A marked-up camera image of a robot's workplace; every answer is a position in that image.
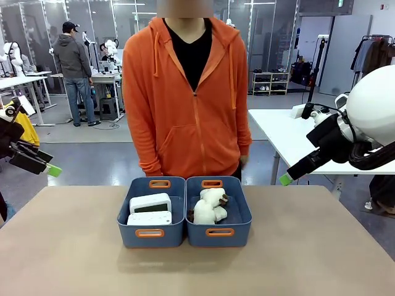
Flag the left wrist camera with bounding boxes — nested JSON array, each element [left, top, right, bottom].
[[0, 97, 22, 124]]

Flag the man in grey hoodie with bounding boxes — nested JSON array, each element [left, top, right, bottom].
[[52, 21, 102, 128]]

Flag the person's left forearm orange sleeve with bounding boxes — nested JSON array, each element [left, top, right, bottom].
[[230, 107, 252, 157]]

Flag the wooden shoe rack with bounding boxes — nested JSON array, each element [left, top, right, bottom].
[[252, 72, 291, 96]]

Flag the grey step stool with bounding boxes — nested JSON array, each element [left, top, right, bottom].
[[98, 97, 120, 121]]

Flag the small white box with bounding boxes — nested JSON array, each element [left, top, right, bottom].
[[291, 104, 309, 120]]

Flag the black camera tripod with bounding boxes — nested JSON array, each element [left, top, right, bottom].
[[307, 35, 330, 104]]

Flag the white digital clock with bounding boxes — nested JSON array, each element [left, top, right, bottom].
[[127, 211, 173, 226], [129, 193, 172, 215]]

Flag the clothes rack with garments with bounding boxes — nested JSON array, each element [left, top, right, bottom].
[[350, 34, 395, 78]]

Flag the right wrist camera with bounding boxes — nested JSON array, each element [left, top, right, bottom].
[[301, 102, 330, 126]]

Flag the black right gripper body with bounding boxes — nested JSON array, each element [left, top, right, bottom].
[[306, 113, 352, 164]]

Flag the person's right forearm orange sleeve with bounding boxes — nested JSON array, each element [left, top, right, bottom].
[[131, 123, 164, 177]]

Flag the yellow cloth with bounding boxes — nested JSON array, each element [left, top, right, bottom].
[[4, 103, 41, 147]]

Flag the black cable bundle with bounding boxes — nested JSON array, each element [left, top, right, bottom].
[[348, 140, 395, 171]]

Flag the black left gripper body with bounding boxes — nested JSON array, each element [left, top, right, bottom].
[[0, 121, 25, 158]]

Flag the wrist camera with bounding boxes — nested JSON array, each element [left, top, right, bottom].
[[0, 97, 22, 124], [301, 102, 330, 126]]

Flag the person in orange hoodie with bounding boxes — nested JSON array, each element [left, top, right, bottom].
[[122, 17, 252, 179]]

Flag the large white table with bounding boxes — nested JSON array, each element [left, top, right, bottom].
[[247, 108, 395, 186]]

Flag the cluttered background desk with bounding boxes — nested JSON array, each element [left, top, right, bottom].
[[49, 61, 124, 121]]

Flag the white workbench table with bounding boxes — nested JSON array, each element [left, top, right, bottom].
[[0, 75, 56, 127]]

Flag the blue plastic basket orange handles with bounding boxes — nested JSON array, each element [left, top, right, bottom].
[[185, 175, 253, 248], [116, 176, 188, 249]]

